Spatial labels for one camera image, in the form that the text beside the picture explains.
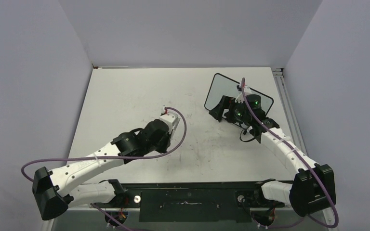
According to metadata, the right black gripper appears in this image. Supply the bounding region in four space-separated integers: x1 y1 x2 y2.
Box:
209 96 251 125

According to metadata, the black framed small whiteboard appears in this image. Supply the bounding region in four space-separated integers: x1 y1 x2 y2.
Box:
204 73 274 114

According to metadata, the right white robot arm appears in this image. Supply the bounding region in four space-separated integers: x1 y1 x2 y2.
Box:
209 94 336 217

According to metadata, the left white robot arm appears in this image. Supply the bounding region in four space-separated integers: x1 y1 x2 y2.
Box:
32 113 180 220

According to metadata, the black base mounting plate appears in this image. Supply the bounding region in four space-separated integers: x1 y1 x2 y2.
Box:
96 181 285 223

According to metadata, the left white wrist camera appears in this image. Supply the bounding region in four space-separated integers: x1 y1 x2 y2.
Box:
158 113 180 135

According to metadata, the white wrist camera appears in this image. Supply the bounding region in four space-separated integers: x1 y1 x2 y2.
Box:
158 113 180 135
235 83 253 103

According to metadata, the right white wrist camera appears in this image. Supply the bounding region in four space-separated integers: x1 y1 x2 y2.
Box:
235 83 253 103

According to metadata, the aluminium rail right side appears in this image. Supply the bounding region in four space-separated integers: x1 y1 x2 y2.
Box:
271 68 307 154

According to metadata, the aluminium front frame rail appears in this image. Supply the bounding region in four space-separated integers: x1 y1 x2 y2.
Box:
41 208 331 231

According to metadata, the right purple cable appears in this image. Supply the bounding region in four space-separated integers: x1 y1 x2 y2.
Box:
240 77 340 229

